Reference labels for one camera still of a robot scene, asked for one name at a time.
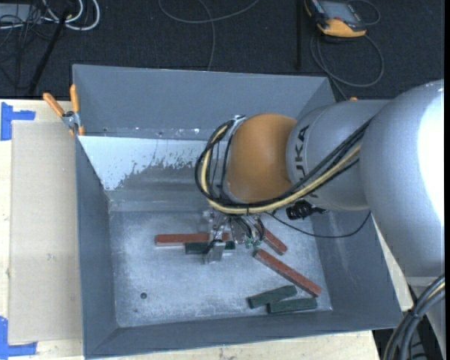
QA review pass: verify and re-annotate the dark green flat block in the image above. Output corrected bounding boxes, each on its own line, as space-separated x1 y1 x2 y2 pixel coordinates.
247 284 299 310
184 240 237 256
266 297 319 315

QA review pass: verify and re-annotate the pale flat board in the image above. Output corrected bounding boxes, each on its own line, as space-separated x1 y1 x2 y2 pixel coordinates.
7 120 85 345

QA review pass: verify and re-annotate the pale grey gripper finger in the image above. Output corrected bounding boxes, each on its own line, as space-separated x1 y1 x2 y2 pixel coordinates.
211 232 227 263
201 239 215 266

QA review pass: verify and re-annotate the grey metal bin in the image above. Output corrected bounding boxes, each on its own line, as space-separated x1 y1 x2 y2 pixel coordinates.
71 64 404 359

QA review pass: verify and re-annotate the red-brown flat block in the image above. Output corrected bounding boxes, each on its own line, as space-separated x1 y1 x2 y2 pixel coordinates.
259 226 289 257
252 248 323 299
154 232 232 248

